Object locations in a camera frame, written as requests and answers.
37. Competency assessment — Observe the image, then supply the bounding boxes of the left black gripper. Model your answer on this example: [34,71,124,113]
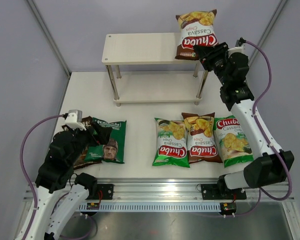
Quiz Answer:
[67,121,112,166]

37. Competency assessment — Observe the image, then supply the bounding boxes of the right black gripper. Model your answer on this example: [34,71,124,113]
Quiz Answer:
[193,42,231,87]

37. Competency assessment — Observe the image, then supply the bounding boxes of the green Kettle hand cooked bag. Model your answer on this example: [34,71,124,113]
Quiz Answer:
[84,117,127,164]

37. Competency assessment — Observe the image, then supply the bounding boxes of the brown Chuba cassava bag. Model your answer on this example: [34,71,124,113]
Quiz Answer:
[181,112,222,164]
[175,9,219,61]

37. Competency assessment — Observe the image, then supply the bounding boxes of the brown Kettle sea salt bag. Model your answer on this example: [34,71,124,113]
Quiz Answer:
[62,116,101,170]

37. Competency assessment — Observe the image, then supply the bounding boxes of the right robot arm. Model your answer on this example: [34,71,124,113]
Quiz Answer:
[193,40,295,201]

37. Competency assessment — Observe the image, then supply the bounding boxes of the white two-tier wooden shelf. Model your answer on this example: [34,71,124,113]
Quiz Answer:
[102,32,208,106]

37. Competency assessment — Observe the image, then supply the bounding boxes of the green Chuba cassava bag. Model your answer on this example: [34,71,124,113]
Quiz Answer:
[152,117,190,168]

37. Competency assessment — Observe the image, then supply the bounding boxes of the green white Chuba bag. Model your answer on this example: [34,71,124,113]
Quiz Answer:
[213,115,254,168]

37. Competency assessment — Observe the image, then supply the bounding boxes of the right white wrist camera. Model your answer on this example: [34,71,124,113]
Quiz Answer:
[228,37,247,56]

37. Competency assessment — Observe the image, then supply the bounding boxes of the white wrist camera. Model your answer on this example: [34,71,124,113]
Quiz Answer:
[228,37,247,56]
[64,109,87,131]

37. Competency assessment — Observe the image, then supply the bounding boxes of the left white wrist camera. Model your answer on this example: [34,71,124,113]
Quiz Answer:
[64,109,87,131]

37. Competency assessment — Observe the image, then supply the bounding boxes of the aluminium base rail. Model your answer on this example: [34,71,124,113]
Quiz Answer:
[22,178,288,202]

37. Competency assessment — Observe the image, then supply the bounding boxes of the white slotted cable duct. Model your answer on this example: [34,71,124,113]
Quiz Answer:
[77,201,231,213]

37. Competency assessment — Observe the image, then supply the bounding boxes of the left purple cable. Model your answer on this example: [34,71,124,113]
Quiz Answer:
[19,113,98,240]

